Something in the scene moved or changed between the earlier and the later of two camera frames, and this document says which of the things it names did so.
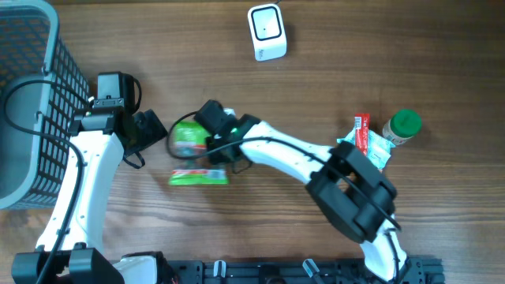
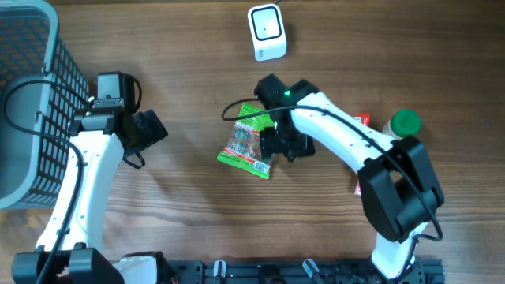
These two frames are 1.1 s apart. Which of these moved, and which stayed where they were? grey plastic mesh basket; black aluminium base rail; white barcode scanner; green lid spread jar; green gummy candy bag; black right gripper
Moved: green gummy candy bag; black right gripper
Stayed: black aluminium base rail; grey plastic mesh basket; green lid spread jar; white barcode scanner
